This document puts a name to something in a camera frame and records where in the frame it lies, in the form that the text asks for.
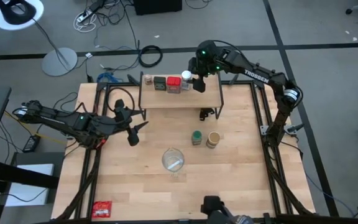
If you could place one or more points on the clear glass measuring mug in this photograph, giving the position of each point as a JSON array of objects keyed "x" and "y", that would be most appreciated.
[{"x": 173, "y": 163}]

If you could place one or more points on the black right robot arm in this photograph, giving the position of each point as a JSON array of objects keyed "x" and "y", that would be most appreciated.
[{"x": 256, "y": 77}]

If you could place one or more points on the red snack packet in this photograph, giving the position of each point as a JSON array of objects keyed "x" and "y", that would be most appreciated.
[{"x": 102, "y": 209}]

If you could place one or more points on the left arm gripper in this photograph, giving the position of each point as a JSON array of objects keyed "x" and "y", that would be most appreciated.
[{"x": 120, "y": 119}]

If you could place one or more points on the red-lid smoked paprika tin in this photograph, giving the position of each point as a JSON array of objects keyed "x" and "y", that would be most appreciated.
[{"x": 173, "y": 82}]

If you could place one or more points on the tan-lid furikake jar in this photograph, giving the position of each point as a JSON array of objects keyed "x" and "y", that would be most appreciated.
[{"x": 213, "y": 137}]

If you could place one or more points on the black clamp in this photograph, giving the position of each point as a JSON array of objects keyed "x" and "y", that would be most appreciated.
[{"x": 205, "y": 114}]

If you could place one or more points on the black pepper tin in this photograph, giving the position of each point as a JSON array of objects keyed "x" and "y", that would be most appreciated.
[{"x": 159, "y": 83}]

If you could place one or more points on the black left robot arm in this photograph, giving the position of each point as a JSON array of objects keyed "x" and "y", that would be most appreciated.
[{"x": 57, "y": 119}]

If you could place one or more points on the floor lamp with round base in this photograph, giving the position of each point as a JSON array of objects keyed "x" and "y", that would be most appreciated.
[{"x": 59, "y": 62}]

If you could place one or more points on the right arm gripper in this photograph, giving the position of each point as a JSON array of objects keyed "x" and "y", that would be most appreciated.
[{"x": 202, "y": 67}]

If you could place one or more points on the black aluminium rig frame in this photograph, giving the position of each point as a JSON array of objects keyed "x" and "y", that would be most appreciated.
[{"x": 104, "y": 85}]

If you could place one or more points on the wooden shelf with black legs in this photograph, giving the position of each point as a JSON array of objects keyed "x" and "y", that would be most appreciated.
[{"x": 179, "y": 99}]

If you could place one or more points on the white box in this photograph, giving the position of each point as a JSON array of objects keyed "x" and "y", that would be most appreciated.
[{"x": 26, "y": 196}]

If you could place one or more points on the white-lid bagel seasoning jar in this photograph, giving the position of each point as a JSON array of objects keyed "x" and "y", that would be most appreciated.
[{"x": 186, "y": 75}]

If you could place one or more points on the white power strip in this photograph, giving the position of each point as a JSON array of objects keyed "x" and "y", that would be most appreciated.
[{"x": 84, "y": 16}]

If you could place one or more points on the small brown-lid spice jar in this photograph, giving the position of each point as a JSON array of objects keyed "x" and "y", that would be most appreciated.
[{"x": 148, "y": 78}]

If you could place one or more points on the green-lid oregano jar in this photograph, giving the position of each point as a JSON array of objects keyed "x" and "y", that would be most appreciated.
[{"x": 197, "y": 136}]

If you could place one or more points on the black power adapter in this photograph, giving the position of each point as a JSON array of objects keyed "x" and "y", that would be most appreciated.
[{"x": 31, "y": 143}]

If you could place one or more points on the black computer case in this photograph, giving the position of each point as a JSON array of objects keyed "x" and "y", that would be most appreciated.
[{"x": 157, "y": 6}]

